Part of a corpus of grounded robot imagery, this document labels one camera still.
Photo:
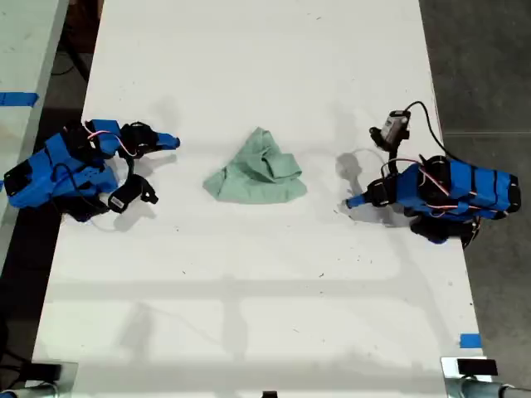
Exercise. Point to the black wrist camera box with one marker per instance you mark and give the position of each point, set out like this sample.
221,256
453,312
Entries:
124,195
394,124

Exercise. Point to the small black box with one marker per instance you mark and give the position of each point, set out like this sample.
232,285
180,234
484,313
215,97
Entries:
46,371
477,367

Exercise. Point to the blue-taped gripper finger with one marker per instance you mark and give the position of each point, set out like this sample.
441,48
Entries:
166,138
359,197
165,146
359,203

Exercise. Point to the metal table bracket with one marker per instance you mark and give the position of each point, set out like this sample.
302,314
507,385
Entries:
450,383
68,381

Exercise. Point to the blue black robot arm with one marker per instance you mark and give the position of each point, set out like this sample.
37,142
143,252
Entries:
41,178
477,182

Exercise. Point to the black camera stalk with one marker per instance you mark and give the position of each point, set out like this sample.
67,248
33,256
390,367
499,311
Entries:
130,166
392,154

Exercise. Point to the grey side table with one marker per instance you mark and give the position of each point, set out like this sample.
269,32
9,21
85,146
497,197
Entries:
25,41

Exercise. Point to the long blue tape strip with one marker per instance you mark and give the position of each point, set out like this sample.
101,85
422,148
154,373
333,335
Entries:
18,99

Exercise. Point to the short blue tape strip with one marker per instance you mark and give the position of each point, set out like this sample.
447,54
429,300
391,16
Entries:
471,341

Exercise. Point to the pale green T-shirt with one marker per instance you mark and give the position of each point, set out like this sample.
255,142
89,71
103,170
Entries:
249,182

